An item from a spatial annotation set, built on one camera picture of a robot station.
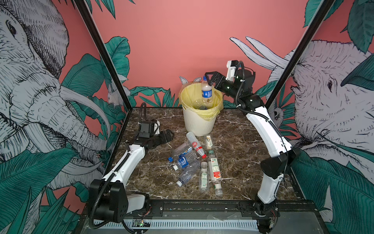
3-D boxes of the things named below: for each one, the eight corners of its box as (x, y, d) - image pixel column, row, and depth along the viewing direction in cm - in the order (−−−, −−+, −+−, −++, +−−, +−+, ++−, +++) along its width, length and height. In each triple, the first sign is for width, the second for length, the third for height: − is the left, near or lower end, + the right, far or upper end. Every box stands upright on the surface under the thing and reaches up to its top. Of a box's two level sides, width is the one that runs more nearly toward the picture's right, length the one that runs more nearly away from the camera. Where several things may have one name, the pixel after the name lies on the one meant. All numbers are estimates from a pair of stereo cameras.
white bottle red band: (202, 159, 93) (203, 156, 89) (185, 136, 104) (185, 133, 101) (207, 156, 94) (207, 153, 91) (189, 134, 106) (190, 130, 102)
